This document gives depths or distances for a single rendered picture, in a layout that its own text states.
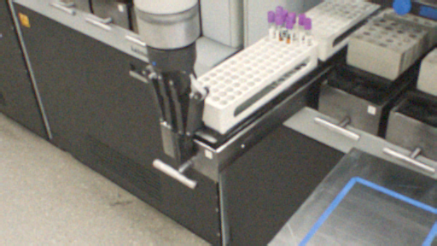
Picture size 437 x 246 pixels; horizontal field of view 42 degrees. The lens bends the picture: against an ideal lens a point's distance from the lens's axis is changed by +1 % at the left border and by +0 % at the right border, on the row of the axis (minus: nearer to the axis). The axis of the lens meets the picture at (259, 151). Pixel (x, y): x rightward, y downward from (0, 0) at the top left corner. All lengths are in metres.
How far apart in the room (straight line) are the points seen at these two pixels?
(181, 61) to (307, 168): 0.52
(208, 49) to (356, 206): 0.68
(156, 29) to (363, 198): 0.39
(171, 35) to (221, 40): 0.58
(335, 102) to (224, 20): 0.38
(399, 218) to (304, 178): 0.49
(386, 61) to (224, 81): 0.32
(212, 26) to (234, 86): 0.40
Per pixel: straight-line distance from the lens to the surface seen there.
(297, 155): 1.27
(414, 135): 1.07
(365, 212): 0.84
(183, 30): 0.82
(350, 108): 1.11
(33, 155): 2.37
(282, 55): 1.10
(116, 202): 2.07
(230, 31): 1.36
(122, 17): 1.50
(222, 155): 0.96
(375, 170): 0.91
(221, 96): 0.99
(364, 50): 1.13
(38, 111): 2.19
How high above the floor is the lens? 1.40
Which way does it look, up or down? 39 degrees down
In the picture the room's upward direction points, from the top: straight up
